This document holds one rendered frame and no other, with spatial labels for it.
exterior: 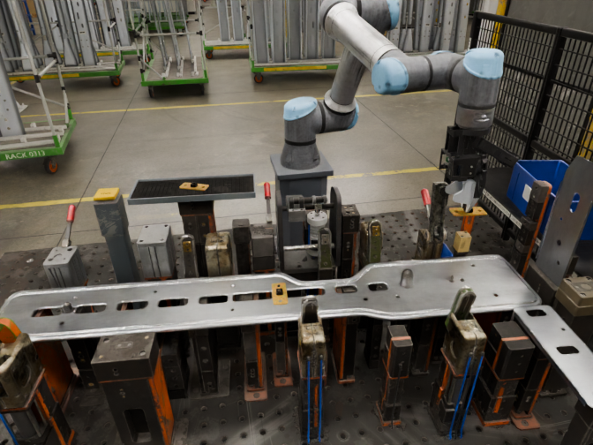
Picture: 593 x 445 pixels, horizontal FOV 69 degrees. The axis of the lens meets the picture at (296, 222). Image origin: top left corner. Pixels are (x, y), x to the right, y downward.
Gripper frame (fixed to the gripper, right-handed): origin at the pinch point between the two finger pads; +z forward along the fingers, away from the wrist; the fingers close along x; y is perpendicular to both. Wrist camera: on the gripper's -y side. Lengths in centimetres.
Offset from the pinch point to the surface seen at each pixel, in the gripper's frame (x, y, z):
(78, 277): -16, 103, 21
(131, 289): -7, 87, 20
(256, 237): -16, 52, 14
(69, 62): -710, 353, 69
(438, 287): 1.8, 5.5, 23.3
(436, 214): -15.2, 0.8, 11.3
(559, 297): 10.6, -22.6, 23.4
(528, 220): -16.1, -28.3, 16.7
